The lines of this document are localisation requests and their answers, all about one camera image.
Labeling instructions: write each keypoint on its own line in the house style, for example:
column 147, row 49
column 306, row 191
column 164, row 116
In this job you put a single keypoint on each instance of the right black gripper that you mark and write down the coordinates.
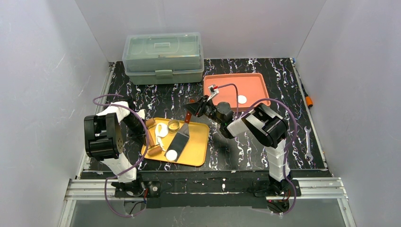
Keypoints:
column 202, row 106

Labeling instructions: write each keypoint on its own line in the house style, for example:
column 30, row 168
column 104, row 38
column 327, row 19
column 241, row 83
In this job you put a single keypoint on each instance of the yellow plastic tray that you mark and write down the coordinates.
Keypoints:
column 194, row 153

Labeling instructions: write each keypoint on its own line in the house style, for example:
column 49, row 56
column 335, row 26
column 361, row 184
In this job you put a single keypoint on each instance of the metal scraper orange handle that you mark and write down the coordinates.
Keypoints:
column 182, row 137

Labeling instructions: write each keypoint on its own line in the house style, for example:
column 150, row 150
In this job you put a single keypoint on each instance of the white dough ball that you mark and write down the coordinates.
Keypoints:
column 161, row 131

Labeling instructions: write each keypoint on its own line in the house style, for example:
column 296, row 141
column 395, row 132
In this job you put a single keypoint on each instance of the orange-red plastic tray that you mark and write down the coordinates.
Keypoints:
column 250, row 85

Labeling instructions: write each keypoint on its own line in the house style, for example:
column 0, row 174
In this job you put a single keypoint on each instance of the wooden dough roller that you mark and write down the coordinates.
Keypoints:
column 154, row 149

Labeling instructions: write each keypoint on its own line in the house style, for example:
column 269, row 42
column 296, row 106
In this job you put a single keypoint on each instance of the cut round white wrapper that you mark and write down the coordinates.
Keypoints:
column 171, row 155

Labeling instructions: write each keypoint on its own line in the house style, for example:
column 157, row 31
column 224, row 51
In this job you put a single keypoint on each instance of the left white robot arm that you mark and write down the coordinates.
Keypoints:
column 103, row 137

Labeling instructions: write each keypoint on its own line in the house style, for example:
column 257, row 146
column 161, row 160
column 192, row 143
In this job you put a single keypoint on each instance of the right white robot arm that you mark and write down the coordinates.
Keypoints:
column 266, row 126

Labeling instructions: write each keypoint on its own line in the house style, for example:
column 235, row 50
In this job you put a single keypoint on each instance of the flat round white wrapper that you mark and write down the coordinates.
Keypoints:
column 242, row 99

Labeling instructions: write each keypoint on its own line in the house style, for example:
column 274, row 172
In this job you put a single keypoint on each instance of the green plastic storage box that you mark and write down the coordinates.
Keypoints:
column 164, row 58

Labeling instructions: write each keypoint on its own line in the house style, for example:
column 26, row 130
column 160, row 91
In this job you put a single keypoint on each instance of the orange black screwdriver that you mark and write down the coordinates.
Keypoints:
column 308, row 99

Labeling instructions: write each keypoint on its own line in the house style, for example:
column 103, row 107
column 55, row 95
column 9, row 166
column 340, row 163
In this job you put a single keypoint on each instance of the small metal wrench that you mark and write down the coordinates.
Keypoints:
column 308, row 156

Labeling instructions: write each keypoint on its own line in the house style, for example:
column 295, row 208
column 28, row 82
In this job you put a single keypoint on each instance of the aluminium front frame rail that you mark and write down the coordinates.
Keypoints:
column 214, row 202

